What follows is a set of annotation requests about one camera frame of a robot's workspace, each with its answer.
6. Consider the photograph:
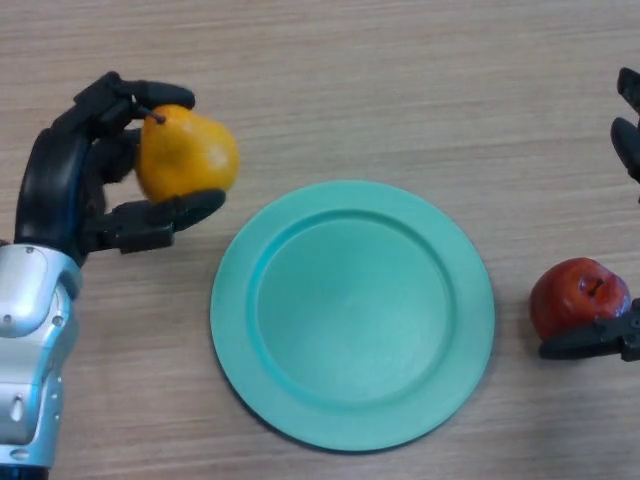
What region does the green round plate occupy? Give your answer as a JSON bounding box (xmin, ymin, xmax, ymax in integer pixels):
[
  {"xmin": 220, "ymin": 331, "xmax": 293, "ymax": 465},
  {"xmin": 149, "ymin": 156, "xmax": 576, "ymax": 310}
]
[{"xmin": 210, "ymin": 180, "xmax": 496, "ymax": 454}]

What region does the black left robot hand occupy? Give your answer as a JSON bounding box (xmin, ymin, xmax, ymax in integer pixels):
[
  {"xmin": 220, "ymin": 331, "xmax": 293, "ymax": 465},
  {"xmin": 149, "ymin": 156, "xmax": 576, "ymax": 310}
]
[{"xmin": 13, "ymin": 71, "xmax": 227, "ymax": 269}]

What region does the red apple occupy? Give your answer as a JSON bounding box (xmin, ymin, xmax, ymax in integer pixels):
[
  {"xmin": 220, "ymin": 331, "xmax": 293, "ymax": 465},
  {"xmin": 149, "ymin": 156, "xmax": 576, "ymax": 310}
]
[{"xmin": 529, "ymin": 257, "xmax": 632, "ymax": 341}]

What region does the yellow pear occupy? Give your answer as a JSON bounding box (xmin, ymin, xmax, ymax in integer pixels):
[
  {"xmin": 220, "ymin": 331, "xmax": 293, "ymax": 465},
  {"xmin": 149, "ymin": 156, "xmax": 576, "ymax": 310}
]
[{"xmin": 135, "ymin": 103, "xmax": 240, "ymax": 205}]

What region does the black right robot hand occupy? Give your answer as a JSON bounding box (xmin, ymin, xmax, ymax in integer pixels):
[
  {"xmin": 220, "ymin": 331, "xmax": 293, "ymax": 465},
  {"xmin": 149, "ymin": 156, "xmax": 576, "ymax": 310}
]
[{"xmin": 538, "ymin": 67, "xmax": 640, "ymax": 364}]

